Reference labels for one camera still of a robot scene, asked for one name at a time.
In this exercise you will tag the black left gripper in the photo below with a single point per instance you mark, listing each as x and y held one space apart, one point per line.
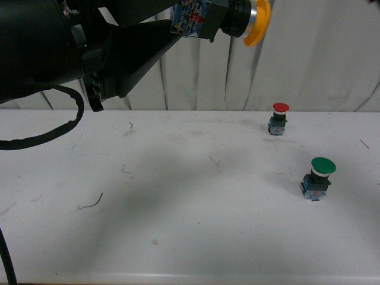
134 49

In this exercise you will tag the yellow push button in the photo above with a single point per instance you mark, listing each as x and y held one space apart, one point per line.
242 19

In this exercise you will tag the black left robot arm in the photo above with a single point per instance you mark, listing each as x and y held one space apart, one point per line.
37 48

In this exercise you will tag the red push button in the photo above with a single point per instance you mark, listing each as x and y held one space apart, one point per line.
277 122

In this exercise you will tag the green push button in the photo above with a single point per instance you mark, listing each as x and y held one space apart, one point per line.
315 184

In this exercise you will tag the white curtain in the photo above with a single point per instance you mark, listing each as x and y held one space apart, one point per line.
316 55

